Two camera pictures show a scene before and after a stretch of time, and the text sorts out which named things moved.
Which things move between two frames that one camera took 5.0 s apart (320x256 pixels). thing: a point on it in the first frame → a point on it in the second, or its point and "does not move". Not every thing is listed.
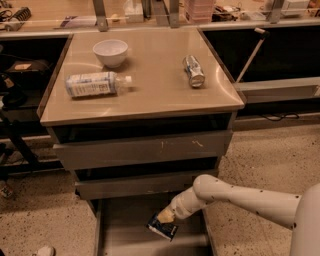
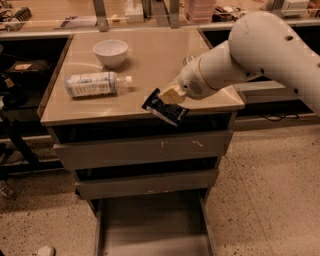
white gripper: x=177 y=209 → x=190 y=81
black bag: x=26 y=79 does not move
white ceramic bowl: x=111 y=52 does not move
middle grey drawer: x=163 y=185 does not move
